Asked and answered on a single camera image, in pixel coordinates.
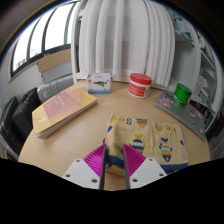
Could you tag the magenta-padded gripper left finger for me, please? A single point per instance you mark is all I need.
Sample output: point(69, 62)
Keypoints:
point(88, 173)

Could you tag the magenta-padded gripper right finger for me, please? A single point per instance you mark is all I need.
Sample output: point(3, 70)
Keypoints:
point(143, 171)

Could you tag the yellow patterned towel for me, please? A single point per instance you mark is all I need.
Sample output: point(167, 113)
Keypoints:
point(153, 138)

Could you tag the grey laptop with stickers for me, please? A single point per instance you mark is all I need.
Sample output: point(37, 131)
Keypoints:
point(181, 115)

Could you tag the yellow and orange book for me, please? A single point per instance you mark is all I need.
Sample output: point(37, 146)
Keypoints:
point(63, 108)

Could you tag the white jar with red lid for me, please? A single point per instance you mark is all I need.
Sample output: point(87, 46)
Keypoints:
point(140, 86)

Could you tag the green jar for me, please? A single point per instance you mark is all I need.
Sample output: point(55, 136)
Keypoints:
point(182, 95)

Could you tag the black bag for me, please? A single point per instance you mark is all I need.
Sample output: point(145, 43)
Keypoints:
point(21, 116)

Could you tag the small white and blue box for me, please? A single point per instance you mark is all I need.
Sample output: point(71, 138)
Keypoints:
point(98, 83)

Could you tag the white radiator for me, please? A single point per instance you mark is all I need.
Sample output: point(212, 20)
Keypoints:
point(55, 88)

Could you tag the cardboard box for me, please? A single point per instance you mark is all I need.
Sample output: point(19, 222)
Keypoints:
point(55, 60)

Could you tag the white shelf unit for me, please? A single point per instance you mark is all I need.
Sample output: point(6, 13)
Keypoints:
point(200, 66)

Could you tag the white curtain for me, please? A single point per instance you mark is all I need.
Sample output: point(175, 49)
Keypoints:
point(126, 40)

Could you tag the black-framed window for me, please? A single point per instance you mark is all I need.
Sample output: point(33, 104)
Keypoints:
point(50, 33)

